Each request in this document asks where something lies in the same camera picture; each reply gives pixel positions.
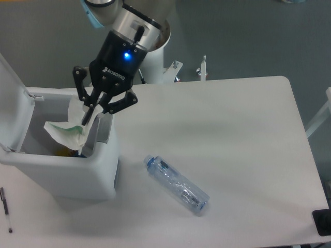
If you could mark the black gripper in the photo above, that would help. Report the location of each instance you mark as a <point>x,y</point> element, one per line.
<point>111,72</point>

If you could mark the white paper trash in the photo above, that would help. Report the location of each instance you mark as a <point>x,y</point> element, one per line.
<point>72,133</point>

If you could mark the clear plastic water bottle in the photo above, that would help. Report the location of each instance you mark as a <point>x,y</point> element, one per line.
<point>188,193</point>

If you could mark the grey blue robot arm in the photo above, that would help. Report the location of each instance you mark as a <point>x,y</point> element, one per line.
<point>135,29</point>

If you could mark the white trash can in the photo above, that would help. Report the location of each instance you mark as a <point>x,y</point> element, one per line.
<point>26,145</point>

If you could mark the black pen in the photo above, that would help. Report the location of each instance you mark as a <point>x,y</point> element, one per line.
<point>6,210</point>

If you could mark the black device at table corner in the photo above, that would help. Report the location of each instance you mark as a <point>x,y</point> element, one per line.
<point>322,221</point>

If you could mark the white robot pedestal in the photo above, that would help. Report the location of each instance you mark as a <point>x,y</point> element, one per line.
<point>152,69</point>

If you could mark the white metal frame bracket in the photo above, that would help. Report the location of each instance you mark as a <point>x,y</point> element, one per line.
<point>202,70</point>

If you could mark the white frame post right edge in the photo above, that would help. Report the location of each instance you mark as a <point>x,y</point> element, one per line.
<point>322,114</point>

